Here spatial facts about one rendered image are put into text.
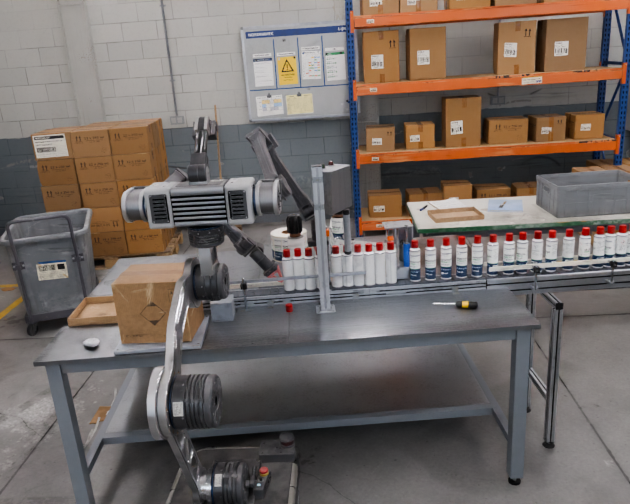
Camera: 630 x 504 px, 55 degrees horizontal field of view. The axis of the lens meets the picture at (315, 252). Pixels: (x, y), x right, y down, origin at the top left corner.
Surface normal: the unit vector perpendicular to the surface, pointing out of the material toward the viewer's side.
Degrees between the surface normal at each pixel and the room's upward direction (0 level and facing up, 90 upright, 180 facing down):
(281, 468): 0
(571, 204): 90
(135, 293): 90
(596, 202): 90
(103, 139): 90
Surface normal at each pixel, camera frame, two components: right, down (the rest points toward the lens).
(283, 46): -0.04, 0.32
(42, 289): 0.29, 0.34
